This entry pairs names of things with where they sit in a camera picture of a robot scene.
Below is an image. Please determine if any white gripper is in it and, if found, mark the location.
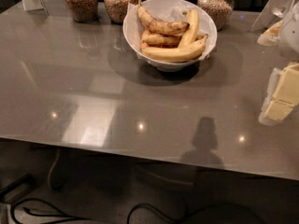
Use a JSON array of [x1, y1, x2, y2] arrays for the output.
[[257, 1, 299, 126]]

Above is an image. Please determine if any yellow banana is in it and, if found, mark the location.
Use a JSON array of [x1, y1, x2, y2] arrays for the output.
[[141, 35, 208, 63], [178, 8, 199, 48]]

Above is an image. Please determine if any brown spotted top banana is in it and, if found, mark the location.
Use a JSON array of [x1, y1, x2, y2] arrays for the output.
[[137, 5, 189, 35]]

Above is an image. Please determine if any white bowl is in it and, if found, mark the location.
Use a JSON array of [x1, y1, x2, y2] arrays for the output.
[[122, 0, 219, 73]]

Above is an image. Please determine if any middle orange-brown banana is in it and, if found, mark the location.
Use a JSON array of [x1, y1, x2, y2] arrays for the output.
[[140, 30, 188, 49]]

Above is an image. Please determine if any right white sign stand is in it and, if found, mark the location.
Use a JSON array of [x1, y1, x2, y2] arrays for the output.
[[249, 0, 292, 32]]

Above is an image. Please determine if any right grain-filled glass jar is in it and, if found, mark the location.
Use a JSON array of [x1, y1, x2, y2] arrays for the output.
[[197, 0, 235, 31]]

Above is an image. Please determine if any grain-filled glass jar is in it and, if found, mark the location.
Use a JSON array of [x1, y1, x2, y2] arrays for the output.
[[197, 0, 235, 31], [64, 0, 98, 22], [104, 0, 138, 24]]

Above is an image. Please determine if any left grain-filled glass jar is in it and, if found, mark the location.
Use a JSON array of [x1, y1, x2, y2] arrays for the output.
[[64, 0, 98, 22]]

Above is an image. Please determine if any white cable under table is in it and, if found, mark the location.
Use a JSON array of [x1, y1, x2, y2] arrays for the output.
[[47, 148, 61, 191]]

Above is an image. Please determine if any black floor cable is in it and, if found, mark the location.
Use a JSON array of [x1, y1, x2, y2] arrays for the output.
[[9, 197, 200, 224]]

